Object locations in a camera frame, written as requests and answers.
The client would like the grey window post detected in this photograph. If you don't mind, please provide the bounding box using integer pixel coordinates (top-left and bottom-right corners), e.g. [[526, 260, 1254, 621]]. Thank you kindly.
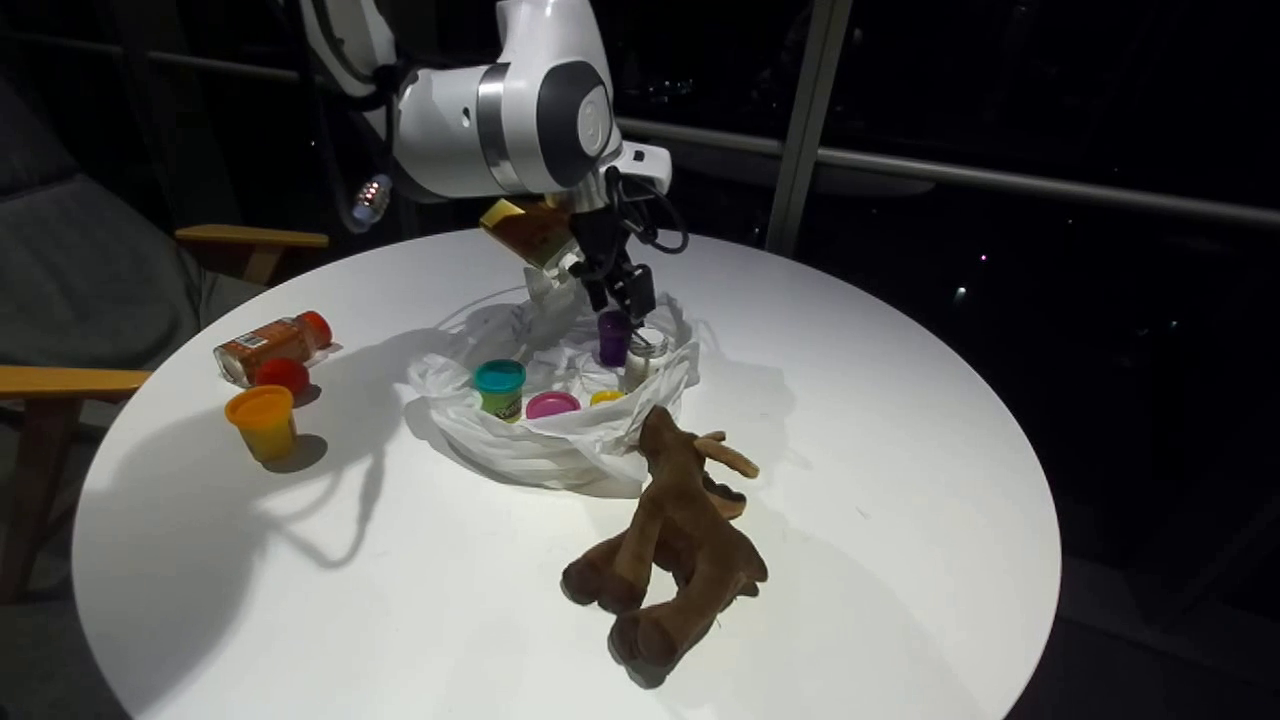
[[758, 0, 861, 260]]

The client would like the grey horizontal window rail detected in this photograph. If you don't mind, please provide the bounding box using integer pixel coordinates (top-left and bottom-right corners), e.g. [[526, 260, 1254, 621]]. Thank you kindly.
[[614, 108, 1280, 233]]

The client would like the grey wooden armchair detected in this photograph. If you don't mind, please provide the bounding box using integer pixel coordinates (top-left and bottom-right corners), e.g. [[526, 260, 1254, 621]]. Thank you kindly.
[[0, 77, 335, 608]]

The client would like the cable with shiny connector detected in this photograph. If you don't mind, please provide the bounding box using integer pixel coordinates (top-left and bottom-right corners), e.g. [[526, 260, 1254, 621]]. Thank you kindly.
[[343, 167, 401, 233]]

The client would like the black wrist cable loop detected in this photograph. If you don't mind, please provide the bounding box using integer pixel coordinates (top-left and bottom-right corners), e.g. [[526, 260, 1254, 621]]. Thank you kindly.
[[603, 174, 692, 260]]

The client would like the brown plush moose toy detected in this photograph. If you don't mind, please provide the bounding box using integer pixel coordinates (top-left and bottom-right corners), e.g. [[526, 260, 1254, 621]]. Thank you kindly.
[[556, 400, 775, 694]]

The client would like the orange cap spice bottle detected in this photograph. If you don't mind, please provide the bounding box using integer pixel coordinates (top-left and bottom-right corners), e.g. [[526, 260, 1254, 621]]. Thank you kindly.
[[207, 310, 341, 394]]

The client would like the white plastic bag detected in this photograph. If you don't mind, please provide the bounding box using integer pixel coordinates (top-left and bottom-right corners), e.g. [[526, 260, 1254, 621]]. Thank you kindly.
[[395, 266, 702, 497]]

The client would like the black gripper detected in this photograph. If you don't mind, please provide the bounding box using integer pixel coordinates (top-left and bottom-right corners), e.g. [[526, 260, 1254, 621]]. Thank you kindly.
[[562, 195, 664, 324]]

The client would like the teal lid dough tub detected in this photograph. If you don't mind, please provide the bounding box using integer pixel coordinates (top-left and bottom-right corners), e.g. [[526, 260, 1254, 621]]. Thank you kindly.
[[468, 355, 530, 426]]

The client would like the orange lid dough tub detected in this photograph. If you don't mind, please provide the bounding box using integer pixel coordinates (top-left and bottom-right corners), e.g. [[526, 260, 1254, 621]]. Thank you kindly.
[[218, 381, 298, 467]]

